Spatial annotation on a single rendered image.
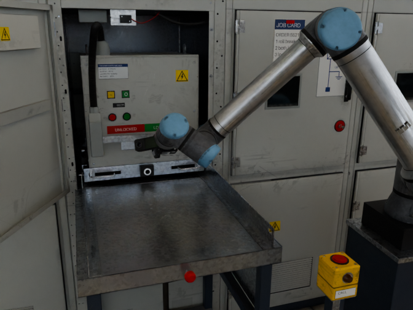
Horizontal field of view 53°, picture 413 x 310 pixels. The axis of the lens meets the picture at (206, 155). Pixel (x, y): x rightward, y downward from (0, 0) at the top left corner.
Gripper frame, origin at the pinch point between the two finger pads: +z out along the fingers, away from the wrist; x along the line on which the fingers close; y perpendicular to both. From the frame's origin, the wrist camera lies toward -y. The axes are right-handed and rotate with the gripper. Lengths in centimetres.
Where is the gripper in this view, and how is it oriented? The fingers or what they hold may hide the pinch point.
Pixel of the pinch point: (152, 151)
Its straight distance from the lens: 169.0
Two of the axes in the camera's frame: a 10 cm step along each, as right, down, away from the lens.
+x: -1.4, -9.7, 2.0
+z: -2.7, 2.3, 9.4
